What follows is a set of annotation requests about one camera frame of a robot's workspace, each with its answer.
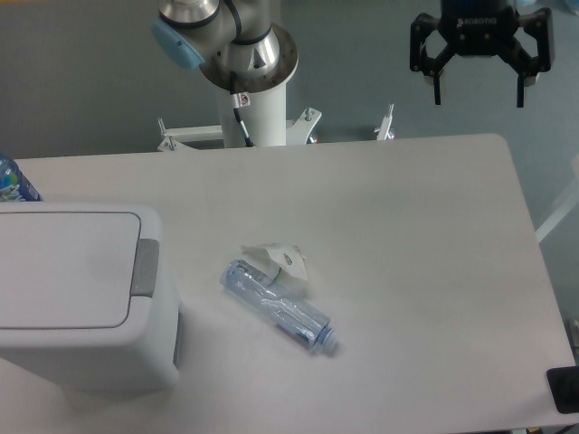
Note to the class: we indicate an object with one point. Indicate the white bracket with bolt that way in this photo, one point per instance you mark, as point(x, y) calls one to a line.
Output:
point(385, 130)

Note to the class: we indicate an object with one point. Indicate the white trash can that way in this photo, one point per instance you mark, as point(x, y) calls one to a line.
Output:
point(67, 315)

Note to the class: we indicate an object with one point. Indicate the black device at table edge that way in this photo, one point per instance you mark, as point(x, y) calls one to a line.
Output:
point(563, 383)

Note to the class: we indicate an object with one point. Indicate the blue label water bottle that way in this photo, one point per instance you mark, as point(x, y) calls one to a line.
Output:
point(15, 187)

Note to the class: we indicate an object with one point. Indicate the grey trash can push button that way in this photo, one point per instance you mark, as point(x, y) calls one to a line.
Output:
point(144, 277)

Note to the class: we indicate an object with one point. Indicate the crumpled white paper wrapper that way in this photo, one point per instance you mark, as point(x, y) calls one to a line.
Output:
point(286, 264)

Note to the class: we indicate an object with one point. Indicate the empty clear plastic bottle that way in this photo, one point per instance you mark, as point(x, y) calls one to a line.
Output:
point(285, 309)

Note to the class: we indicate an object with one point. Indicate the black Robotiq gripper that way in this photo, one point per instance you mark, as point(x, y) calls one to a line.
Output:
point(484, 28)

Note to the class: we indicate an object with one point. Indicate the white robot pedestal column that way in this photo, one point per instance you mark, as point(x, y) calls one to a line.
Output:
point(261, 114)

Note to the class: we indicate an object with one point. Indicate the white pedestal base bracket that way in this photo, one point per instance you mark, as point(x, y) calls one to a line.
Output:
point(300, 131)

